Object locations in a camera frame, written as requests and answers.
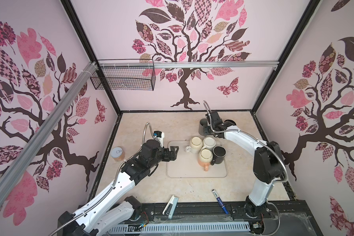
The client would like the grey mug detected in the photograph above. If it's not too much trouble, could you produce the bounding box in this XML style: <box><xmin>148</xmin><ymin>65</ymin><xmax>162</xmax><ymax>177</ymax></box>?
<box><xmin>198</xmin><ymin>119</ymin><xmax>209</xmax><ymax>137</ymax></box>

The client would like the white slotted cable duct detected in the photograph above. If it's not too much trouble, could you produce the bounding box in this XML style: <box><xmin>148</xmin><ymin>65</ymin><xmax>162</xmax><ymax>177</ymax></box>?
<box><xmin>107</xmin><ymin>222</ymin><xmax>251</xmax><ymax>236</ymax></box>

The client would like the left aluminium rail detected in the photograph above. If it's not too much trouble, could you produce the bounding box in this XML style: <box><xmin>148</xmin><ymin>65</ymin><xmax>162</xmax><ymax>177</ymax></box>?
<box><xmin>0</xmin><ymin>62</ymin><xmax>97</xmax><ymax>207</ymax></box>

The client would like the black mug white base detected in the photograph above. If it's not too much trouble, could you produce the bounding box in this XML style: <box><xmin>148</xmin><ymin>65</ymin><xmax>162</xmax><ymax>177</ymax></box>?
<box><xmin>223</xmin><ymin>120</ymin><xmax>236</xmax><ymax>127</ymax></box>

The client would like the orange tin can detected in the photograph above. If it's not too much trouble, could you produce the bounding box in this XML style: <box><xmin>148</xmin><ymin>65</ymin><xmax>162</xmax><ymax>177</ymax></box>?
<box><xmin>110</xmin><ymin>147</ymin><xmax>125</xmax><ymax>162</ymax></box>

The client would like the blue marker pen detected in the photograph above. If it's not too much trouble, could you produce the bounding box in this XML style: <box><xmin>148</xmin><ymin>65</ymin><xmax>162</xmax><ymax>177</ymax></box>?
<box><xmin>212</xmin><ymin>189</ymin><xmax>229</xmax><ymax>214</ymax></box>

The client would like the translucent plastic tray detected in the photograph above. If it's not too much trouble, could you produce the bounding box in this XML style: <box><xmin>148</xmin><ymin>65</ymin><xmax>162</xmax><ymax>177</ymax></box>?
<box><xmin>166</xmin><ymin>141</ymin><xmax>228</xmax><ymax>179</ymax></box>

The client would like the white stapler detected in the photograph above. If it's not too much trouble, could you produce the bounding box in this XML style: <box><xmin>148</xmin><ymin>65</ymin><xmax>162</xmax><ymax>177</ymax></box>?
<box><xmin>162</xmin><ymin>195</ymin><xmax>179</xmax><ymax>219</ymax></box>

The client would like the cream mug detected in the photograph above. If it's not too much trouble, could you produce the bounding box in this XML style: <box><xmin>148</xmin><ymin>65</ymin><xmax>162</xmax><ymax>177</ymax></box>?
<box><xmin>185</xmin><ymin>137</ymin><xmax>203</xmax><ymax>154</ymax></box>

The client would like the aluminium rail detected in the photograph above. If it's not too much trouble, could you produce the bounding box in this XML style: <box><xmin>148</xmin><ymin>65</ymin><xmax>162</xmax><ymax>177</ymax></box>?
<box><xmin>0</xmin><ymin>62</ymin><xmax>97</xmax><ymax>207</ymax></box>
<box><xmin>99</xmin><ymin>60</ymin><xmax>279</xmax><ymax>69</ymax></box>

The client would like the back aluminium rail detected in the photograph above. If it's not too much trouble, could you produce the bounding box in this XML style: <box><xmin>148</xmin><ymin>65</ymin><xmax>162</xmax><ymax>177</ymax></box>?
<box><xmin>99</xmin><ymin>60</ymin><xmax>279</xmax><ymax>69</ymax></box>

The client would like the black base frame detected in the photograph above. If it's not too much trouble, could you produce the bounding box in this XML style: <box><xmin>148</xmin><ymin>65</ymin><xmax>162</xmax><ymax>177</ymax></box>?
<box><xmin>67</xmin><ymin>200</ymin><xmax>324</xmax><ymax>236</ymax></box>

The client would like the peach orange mug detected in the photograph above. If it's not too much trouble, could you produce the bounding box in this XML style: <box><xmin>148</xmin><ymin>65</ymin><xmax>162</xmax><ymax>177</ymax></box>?
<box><xmin>198</xmin><ymin>149</ymin><xmax>213</xmax><ymax>172</ymax></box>

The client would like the white mug back right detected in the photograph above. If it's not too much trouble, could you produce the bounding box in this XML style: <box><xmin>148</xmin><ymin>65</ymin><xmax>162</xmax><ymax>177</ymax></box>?
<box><xmin>202</xmin><ymin>137</ymin><xmax>216</xmax><ymax>151</ymax></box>

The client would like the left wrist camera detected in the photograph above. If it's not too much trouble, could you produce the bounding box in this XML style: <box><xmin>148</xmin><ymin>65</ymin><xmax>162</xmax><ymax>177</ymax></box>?
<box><xmin>153</xmin><ymin>131</ymin><xmax>165</xmax><ymax>148</ymax></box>

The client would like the black wire basket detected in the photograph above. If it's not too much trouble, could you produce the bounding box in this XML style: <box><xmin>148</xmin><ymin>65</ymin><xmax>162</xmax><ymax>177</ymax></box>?
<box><xmin>90</xmin><ymin>59</ymin><xmax>156</xmax><ymax>91</ymax></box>

